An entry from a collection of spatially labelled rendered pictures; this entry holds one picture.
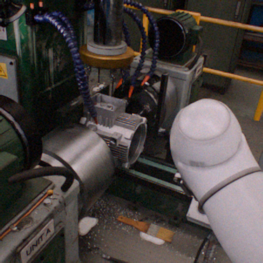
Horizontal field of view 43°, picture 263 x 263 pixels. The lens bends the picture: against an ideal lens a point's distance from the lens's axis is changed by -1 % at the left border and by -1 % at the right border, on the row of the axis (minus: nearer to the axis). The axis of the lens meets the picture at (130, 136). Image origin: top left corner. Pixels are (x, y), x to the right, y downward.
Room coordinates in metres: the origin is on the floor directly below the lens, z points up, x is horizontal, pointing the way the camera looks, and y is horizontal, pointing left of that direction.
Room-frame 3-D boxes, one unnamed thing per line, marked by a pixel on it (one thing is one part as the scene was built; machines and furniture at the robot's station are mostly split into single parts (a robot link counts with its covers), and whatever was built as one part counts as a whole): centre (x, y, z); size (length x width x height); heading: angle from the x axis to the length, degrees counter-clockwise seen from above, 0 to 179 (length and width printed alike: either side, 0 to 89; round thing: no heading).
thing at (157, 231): (0.83, -0.08, 0.80); 0.21 x 0.05 x 0.01; 70
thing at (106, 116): (1.08, 0.10, 1.11); 0.12 x 0.11 x 0.07; 67
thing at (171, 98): (1.37, -0.06, 1.04); 0.41 x 0.25 x 0.25; 157
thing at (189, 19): (1.64, -0.21, 1.16); 0.33 x 0.26 x 0.42; 157
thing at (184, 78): (1.61, -0.17, 0.99); 0.35 x 0.31 x 0.37; 157
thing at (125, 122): (1.07, 0.06, 1.02); 0.20 x 0.19 x 0.19; 67
